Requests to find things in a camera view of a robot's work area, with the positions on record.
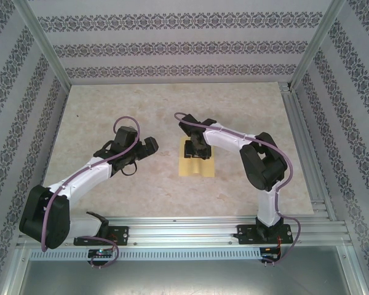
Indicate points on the yellow paper sheet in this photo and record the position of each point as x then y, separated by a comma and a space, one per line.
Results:
196, 169

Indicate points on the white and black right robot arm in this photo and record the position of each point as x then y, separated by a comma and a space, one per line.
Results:
224, 138

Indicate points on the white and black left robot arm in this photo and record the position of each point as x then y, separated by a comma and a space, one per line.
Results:
86, 173

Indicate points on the grey sheet metal panel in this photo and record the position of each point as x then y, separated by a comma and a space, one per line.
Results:
184, 278

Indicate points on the small controller circuit board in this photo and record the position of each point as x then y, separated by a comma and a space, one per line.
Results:
269, 250
101, 252

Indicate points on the long aluminium mounting rail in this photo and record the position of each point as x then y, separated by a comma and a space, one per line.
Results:
184, 229

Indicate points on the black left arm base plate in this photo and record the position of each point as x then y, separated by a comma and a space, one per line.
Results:
123, 230

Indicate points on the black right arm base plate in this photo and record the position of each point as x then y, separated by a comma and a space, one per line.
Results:
244, 235

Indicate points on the aluminium side frame rail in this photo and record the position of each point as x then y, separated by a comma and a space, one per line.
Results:
307, 153

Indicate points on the aluminium frame post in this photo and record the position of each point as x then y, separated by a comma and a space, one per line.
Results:
43, 43
356, 270
13, 270
318, 43

